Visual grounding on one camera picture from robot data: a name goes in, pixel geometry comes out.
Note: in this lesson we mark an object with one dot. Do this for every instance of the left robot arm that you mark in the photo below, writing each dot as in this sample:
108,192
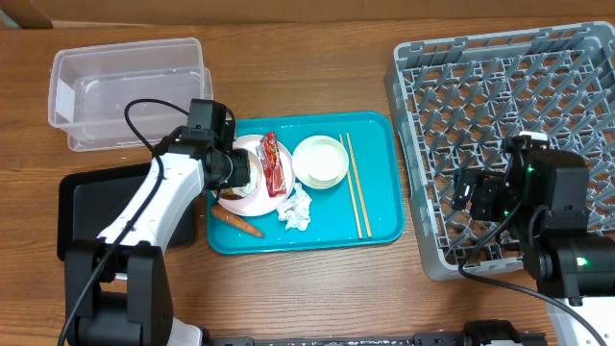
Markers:
116,286

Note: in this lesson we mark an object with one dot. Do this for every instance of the orange carrot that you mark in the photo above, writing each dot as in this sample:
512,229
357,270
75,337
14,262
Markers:
236,221

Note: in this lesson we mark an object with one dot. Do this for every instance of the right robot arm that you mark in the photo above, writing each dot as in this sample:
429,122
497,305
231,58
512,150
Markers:
540,199

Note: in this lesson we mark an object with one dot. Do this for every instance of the teal serving tray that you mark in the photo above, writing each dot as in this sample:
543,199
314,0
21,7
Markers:
332,217

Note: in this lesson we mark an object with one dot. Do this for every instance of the black plastic tray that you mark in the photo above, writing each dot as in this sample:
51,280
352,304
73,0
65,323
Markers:
90,201

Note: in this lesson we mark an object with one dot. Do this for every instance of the red snack wrapper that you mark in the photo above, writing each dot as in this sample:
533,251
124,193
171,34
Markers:
269,156

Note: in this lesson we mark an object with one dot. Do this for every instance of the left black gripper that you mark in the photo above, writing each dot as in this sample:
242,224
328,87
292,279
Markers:
241,175

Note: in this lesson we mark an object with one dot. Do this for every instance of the grey dishwasher rack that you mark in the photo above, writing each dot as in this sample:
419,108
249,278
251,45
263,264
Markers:
453,101

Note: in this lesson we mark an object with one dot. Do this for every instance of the clear plastic bin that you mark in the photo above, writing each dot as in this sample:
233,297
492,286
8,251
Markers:
90,88

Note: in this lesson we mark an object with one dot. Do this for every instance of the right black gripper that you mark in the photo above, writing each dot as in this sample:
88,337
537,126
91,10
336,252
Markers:
484,191

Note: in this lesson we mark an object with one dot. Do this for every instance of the white tissue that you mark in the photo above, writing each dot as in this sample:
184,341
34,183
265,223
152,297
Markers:
295,210

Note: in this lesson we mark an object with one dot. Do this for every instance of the pale green bowl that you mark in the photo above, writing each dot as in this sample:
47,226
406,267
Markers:
300,160

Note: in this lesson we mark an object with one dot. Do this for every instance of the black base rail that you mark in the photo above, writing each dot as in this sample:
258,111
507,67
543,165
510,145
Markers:
420,339

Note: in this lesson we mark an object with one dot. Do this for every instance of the white cup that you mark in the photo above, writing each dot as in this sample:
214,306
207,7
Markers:
325,164

